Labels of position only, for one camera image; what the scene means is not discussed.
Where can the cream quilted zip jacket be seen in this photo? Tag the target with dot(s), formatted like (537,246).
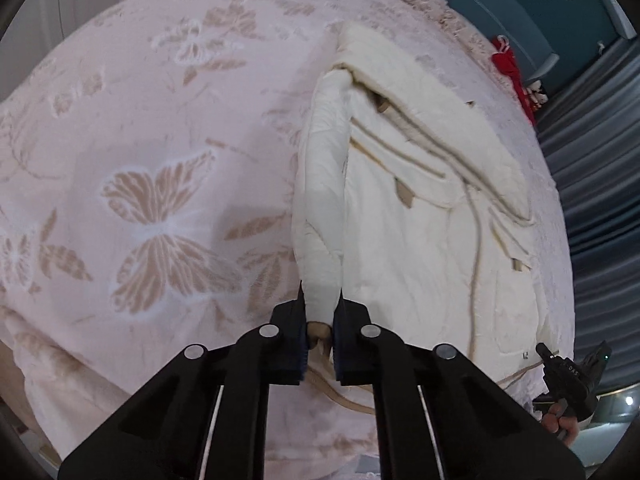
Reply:
(425,260)

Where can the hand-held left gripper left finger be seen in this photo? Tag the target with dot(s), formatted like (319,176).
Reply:
(301,345)

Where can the red garment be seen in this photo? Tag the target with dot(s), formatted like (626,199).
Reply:
(505,65)

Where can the small plush toys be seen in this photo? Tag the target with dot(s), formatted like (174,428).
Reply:
(536,95)

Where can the person's right hand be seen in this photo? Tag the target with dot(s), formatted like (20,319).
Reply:
(562,425)

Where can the pink butterfly print bedspread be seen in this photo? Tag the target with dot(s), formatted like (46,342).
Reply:
(150,110)

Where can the teal upholstered headboard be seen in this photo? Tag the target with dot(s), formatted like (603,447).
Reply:
(525,5)

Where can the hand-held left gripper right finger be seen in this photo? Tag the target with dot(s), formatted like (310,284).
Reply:
(339,347)

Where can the grey blue curtain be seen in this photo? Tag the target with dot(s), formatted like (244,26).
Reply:
(590,185)

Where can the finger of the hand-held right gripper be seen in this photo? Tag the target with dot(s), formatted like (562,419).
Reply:
(545,351)

